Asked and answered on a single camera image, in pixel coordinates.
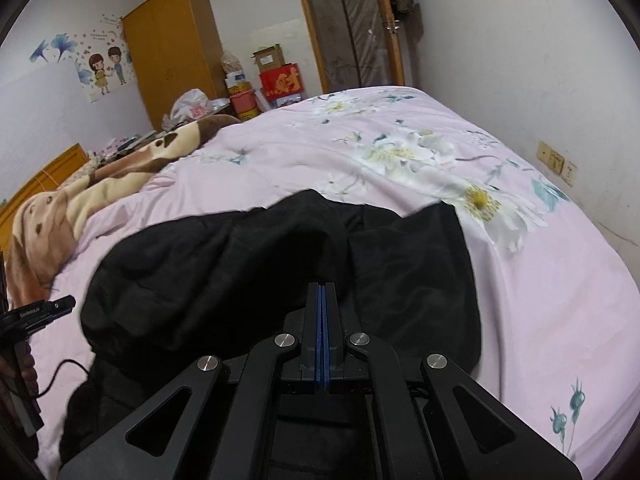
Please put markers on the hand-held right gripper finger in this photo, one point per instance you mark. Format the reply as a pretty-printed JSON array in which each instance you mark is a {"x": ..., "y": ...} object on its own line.
[
  {"x": 329, "y": 340},
  {"x": 320, "y": 340}
]

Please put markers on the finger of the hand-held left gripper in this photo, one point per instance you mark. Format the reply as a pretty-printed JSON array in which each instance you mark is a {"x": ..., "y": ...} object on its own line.
[{"x": 52, "y": 307}]

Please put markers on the black puffer jacket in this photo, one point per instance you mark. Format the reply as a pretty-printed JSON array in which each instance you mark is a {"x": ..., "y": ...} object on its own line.
[{"x": 225, "y": 270}]

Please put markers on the person's left hand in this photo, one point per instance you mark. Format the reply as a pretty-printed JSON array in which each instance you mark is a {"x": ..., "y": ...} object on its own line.
[{"x": 31, "y": 374}]

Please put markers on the brown dog print blanket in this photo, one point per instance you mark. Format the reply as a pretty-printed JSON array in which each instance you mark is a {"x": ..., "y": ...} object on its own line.
[{"x": 65, "y": 210}]

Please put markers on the wooden headboard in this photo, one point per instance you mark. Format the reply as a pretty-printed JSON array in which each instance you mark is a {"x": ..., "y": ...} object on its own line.
[{"x": 55, "y": 170}]

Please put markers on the pink floral bed quilt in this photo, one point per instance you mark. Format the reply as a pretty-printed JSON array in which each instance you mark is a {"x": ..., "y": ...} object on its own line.
[{"x": 400, "y": 185}]

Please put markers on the cluttered bedside table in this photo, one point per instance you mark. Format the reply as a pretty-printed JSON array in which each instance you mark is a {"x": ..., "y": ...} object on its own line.
[{"x": 127, "y": 144}]

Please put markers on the white plastic bag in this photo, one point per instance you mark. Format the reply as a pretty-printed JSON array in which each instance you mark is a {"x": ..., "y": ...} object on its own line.
[{"x": 187, "y": 110}]

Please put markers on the pink plastic bucket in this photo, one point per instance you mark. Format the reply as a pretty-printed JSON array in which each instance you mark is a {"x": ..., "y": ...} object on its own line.
[{"x": 243, "y": 104}]

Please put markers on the red gift box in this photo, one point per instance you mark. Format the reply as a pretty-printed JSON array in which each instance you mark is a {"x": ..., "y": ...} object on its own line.
[{"x": 281, "y": 81}]

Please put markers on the wooden wardrobe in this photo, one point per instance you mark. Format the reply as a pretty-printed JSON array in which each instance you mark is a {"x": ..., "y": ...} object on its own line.
[{"x": 175, "y": 50}]

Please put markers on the brown cardboard box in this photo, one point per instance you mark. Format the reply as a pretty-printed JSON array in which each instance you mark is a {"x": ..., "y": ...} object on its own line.
[{"x": 267, "y": 58}]

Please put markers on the clear snack bag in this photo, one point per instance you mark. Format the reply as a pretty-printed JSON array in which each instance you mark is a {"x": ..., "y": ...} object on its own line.
[{"x": 231, "y": 64}]

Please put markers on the wooden door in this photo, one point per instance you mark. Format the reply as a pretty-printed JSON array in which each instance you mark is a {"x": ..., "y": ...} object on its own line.
[{"x": 350, "y": 25}]

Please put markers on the cartoon couple wall sticker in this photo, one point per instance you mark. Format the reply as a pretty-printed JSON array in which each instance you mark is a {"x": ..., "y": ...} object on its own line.
[{"x": 102, "y": 72}]

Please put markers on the blue flower wall sticker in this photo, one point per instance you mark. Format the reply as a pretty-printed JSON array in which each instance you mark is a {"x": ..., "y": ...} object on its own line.
[{"x": 52, "y": 47}]

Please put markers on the beige wall socket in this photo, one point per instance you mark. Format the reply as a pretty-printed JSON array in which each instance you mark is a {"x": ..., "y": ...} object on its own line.
[
  {"x": 550, "y": 156},
  {"x": 570, "y": 172}
]

